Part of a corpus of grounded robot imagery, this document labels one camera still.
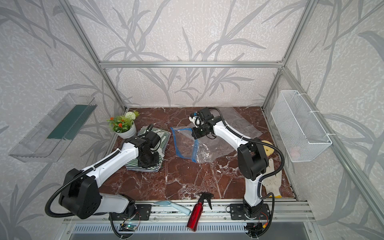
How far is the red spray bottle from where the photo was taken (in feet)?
2.27

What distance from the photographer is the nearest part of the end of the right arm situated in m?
0.68

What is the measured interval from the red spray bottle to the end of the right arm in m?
0.31
